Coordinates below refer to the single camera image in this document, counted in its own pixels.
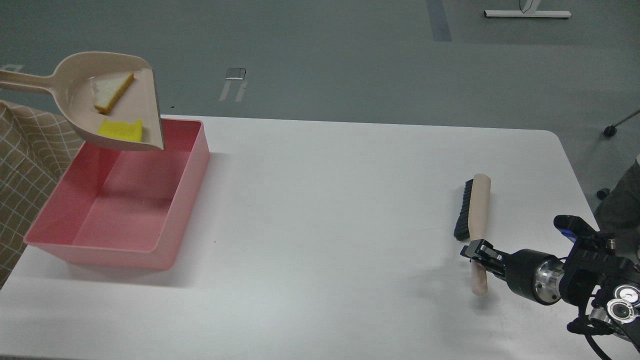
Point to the brown checkered cloth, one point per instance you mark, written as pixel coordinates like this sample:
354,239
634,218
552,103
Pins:
36,148

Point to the chair leg with caster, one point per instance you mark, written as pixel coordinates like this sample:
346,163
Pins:
611,130

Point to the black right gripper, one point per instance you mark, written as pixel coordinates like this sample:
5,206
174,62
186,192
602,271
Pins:
533,275

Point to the white stand base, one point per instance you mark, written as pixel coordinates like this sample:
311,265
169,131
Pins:
551,14

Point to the yellow sponge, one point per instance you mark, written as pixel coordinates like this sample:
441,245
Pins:
121,130

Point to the beige plastic dustpan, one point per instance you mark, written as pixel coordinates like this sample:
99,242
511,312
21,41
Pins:
74,87

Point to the triangular bread slice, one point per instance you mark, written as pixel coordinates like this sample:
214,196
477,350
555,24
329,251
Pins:
107,92

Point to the beige hand brush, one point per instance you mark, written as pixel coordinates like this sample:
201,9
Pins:
477,210

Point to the pink plastic bin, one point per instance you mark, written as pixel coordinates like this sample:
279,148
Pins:
125,208

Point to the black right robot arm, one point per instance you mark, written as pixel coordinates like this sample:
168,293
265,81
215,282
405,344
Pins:
602,285

